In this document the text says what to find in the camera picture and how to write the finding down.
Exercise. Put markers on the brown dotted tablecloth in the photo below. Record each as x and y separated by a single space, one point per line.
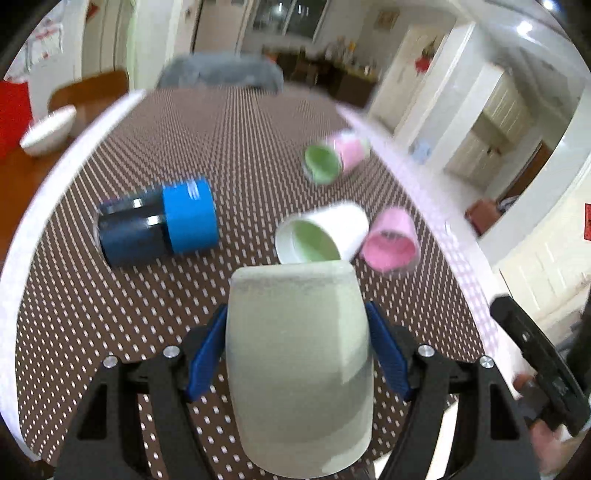
221 134

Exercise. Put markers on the framed wall picture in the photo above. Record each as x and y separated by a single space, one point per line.
388 20

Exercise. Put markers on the red box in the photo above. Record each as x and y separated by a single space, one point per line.
13 115

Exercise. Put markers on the dark blue cup blue band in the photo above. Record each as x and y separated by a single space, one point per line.
184 217

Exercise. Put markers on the red door ornament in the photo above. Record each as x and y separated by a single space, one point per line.
425 57

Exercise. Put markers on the white cup with green inside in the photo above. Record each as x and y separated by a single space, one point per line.
337 228

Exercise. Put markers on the white bowl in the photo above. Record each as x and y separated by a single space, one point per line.
46 131

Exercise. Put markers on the cream cabinet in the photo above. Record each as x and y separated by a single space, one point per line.
501 120

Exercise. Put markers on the white door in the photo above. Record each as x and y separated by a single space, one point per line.
406 87

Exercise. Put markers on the pale green cup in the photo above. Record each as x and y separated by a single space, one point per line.
295 364

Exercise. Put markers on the person's right hand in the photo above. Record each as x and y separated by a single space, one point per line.
542 447

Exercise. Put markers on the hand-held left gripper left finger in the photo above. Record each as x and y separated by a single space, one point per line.
203 357

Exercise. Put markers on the light blue container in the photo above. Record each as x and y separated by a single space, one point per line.
421 151

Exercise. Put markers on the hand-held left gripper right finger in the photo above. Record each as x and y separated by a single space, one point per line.
390 355

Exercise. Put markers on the window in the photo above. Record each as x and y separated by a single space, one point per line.
293 21

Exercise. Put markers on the red wall paper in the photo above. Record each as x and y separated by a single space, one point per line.
588 221

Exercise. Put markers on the brown stool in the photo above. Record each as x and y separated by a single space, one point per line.
481 216

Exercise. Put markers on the dark wooden sideboard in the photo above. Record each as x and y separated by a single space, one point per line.
323 74

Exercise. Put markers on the wooden table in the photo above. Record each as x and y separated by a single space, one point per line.
18 184

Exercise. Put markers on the pink cup with green inside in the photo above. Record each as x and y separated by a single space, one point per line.
323 161

